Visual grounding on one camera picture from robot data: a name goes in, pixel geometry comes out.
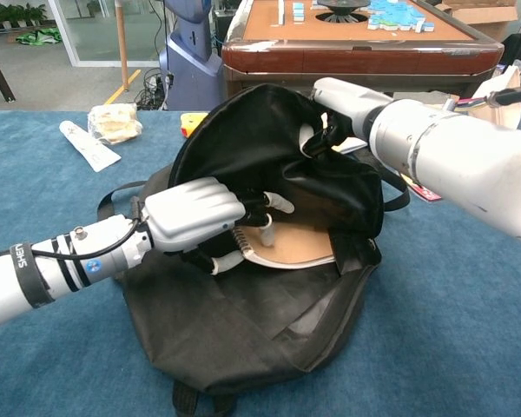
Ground beige plastic container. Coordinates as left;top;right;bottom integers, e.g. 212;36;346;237
471;64;521;130

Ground blue felt table cloth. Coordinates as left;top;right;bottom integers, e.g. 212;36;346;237
0;109;521;417

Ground brown mahjong table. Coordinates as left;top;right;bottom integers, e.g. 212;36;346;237
221;0;505;109

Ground wooden pole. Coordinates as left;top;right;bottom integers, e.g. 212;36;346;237
114;0;131;92

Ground blue robot kiosk base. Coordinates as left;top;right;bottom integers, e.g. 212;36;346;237
158;0;223;112

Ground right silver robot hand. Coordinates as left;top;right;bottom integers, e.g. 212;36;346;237
298;76;394;158

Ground black mahjong table dial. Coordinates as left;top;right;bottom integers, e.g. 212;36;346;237
315;0;372;25

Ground yellow tape measure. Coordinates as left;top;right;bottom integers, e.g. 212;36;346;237
180;111;209;139

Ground cardboard box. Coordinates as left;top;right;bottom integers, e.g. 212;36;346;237
433;0;520;43

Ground white squeeze tube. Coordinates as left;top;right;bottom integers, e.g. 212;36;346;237
59;120;122;174

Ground green cloth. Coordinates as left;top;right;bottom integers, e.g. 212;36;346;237
15;26;64;46

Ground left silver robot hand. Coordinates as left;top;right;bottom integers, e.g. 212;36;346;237
142;176;295;275

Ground green potted plants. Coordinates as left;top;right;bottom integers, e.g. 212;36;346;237
0;3;49;31

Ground black fabric backpack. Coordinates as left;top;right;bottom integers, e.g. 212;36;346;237
97;83;412;417

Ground floor cable bundle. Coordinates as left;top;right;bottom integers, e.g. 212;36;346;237
134;67;174;112

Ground blue mahjong tile pile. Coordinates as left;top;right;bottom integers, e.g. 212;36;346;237
366;0;435;35

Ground bread packet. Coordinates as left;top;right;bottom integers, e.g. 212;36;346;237
87;103;144;146

